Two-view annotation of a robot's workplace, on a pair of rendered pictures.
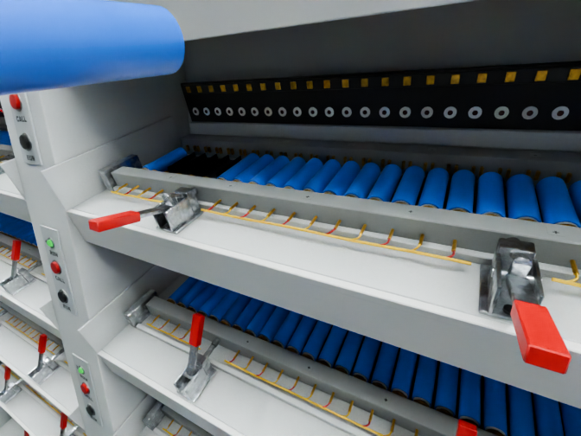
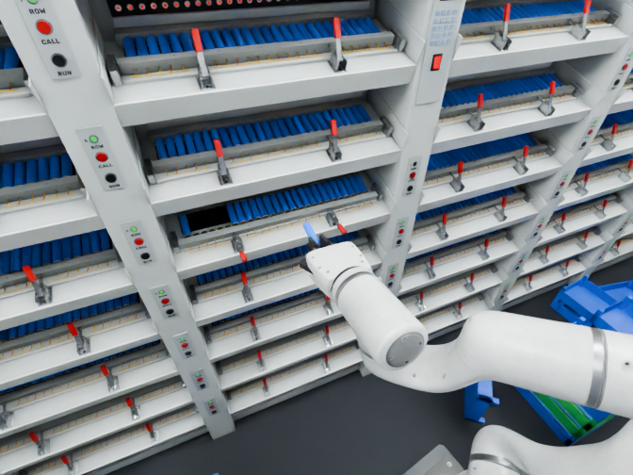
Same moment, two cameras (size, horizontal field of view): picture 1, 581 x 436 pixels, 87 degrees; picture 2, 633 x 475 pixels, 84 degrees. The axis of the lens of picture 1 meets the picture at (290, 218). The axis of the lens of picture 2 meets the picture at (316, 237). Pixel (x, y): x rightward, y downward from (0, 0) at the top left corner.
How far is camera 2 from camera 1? 0.78 m
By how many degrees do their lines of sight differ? 49
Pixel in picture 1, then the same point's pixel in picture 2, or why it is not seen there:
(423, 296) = (319, 229)
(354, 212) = (295, 216)
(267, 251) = (279, 238)
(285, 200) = (273, 221)
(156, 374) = (230, 305)
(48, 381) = (122, 384)
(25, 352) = (74, 395)
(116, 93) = not seen: hidden behind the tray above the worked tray
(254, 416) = (275, 287)
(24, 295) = (100, 345)
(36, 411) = (85, 429)
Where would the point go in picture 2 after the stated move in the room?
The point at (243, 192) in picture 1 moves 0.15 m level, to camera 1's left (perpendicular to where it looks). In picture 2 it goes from (257, 225) to (211, 256)
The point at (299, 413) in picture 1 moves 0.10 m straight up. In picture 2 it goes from (285, 277) to (284, 253)
